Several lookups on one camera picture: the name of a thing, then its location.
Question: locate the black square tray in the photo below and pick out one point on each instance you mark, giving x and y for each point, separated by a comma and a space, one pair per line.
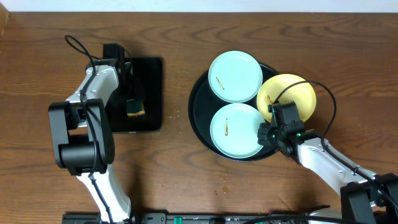
149, 70

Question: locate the yellow green sponge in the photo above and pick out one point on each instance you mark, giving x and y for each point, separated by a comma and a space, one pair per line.
135, 107

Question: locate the light blue plate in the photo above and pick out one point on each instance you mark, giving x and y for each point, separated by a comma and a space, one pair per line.
233, 130
235, 76

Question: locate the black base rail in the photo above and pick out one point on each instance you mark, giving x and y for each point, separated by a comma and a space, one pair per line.
164, 218

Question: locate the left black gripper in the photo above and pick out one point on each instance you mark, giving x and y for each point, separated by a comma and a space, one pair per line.
131, 88

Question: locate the yellow plate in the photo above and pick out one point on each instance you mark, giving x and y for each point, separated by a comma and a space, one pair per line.
303, 95

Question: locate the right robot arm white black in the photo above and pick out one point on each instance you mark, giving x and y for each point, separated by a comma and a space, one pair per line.
366, 197

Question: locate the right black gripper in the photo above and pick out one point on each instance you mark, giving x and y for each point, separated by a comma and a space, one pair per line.
263, 128

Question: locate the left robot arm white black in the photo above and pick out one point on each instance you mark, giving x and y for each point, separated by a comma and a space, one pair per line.
82, 138

